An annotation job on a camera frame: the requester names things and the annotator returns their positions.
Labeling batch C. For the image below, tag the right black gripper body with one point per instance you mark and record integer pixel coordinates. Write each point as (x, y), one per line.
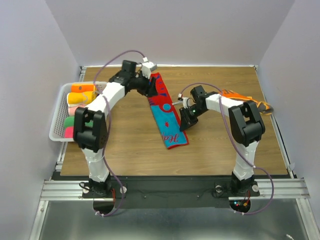
(194, 111)

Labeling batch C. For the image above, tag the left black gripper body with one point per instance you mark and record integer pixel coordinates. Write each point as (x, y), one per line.
(141, 84)

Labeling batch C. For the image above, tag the teal red-trimmed towel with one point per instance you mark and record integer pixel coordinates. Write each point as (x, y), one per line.
(166, 116)

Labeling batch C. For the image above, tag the yellow patterned towel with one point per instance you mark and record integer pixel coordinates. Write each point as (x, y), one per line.
(76, 98)

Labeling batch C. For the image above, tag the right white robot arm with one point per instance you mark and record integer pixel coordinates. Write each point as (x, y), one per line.
(243, 123)

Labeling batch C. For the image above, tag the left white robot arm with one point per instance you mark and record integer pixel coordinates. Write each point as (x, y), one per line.
(91, 132)

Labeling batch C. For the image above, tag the orange rolled towel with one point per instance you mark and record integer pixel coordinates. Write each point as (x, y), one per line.
(82, 87)

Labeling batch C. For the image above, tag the light pink rolled towel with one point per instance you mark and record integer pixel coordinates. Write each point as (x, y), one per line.
(72, 110)

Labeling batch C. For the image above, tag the grey orange-trimmed towel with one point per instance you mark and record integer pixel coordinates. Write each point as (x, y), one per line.
(263, 107)

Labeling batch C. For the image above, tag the green rolled towel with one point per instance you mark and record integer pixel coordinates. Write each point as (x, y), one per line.
(69, 122)

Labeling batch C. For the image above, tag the hot pink rolled towel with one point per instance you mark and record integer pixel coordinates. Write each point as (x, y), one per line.
(69, 132)

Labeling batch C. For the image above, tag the white plastic basket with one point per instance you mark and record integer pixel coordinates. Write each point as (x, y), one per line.
(61, 112)

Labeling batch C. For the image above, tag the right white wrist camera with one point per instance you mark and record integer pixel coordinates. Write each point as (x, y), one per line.
(185, 101)

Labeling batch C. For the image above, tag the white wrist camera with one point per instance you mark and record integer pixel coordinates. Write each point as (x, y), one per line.
(185, 101)
(147, 67)

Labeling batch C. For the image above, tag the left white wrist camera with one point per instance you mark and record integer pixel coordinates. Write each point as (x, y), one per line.
(147, 67)

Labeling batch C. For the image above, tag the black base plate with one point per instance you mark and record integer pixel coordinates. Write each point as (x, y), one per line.
(172, 192)

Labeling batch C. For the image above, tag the aluminium frame rail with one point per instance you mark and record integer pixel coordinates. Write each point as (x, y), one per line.
(61, 190)

